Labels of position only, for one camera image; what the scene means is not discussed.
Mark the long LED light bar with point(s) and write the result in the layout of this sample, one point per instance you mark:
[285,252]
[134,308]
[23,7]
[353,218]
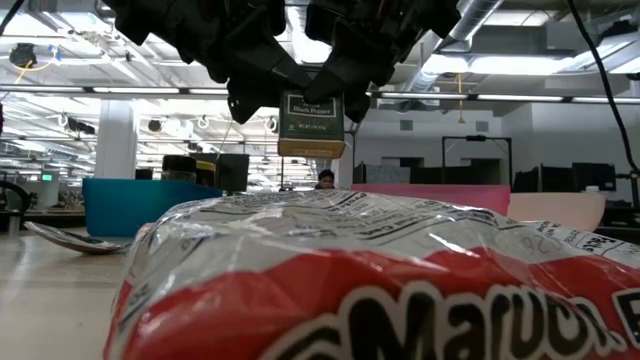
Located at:
[520,98]

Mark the black ceiling device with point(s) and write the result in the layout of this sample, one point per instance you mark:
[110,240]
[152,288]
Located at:
[22,55]

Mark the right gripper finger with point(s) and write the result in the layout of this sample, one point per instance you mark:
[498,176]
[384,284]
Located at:
[357,107]
[355,60]

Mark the person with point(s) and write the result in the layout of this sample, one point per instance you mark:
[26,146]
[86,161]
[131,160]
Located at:
[326,179]

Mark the white pillar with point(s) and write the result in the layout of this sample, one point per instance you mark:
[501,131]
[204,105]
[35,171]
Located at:
[115,140]

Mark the black background stand frame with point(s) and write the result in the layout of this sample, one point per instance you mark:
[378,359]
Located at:
[352,150]
[477,138]

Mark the silver metal spoon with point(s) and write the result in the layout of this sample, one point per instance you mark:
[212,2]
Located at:
[55,239]

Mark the red plastic bin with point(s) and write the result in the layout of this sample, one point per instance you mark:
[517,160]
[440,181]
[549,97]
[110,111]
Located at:
[450,197]

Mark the red white ramen packet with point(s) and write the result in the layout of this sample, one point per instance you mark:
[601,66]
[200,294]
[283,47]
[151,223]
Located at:
[350,290]

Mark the large black background monitor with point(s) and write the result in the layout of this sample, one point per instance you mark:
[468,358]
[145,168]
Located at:
[232,172]

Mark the blue plastic bin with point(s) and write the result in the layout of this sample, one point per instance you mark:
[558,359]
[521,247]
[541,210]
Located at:
[125,207]

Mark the green exit sign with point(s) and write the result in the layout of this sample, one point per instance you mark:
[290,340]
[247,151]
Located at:
[47,177]

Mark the brown yellow-lid spice jar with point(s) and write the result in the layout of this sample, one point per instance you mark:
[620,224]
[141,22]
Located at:
[206,170]

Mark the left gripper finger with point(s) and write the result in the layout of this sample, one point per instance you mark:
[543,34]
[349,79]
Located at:
[265,65]
[250,105]

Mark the ribbed silver air duct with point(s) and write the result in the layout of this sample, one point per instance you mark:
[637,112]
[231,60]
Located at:
[320,165]

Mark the small cream tin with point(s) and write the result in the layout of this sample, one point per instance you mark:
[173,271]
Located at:
[310,127]

